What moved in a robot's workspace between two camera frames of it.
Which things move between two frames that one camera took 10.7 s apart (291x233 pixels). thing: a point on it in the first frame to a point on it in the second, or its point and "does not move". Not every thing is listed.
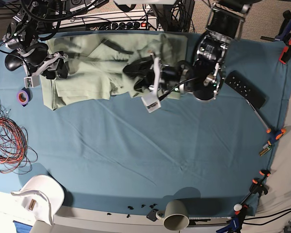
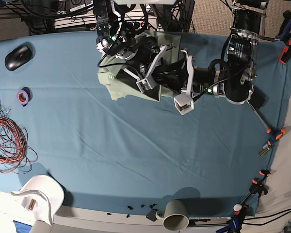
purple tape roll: (24, 96) does not move
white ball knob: (237, 207) does not move
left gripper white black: (37, 60) to (141, 58)
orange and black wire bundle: (9, 151) does not move
